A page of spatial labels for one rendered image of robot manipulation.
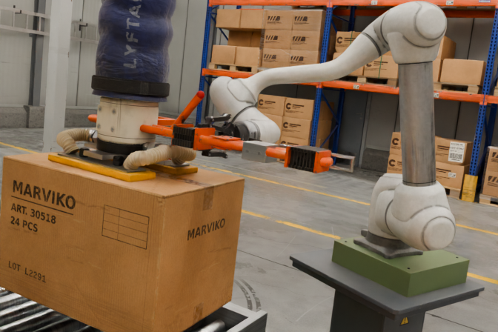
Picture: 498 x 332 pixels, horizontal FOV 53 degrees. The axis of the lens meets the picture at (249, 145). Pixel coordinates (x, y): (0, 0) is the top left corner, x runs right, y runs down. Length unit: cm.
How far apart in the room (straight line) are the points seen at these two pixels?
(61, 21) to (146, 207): 333
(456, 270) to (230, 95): 98
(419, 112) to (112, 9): 93
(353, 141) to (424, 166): 859
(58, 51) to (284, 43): 574
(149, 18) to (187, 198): 51
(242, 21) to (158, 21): 870
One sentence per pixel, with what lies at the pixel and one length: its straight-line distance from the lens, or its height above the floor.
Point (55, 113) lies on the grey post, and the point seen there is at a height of 95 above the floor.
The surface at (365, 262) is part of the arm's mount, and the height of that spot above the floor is 80.
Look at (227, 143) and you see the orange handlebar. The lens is 128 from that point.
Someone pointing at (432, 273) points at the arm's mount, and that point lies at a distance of 181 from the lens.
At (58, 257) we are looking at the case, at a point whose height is 83.
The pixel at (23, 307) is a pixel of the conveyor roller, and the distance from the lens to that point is 191.
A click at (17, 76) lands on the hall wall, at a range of 1126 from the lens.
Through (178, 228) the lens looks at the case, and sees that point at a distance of 130.
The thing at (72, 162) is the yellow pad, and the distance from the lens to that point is 151.
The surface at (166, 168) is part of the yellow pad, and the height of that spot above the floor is 109.
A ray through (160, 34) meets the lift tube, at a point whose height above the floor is 147.
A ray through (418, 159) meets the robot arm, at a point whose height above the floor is 119.
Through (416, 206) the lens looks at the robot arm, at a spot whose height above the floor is 105.
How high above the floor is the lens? 136
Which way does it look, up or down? 7 degrees down
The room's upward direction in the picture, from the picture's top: 6 degrees clockwise
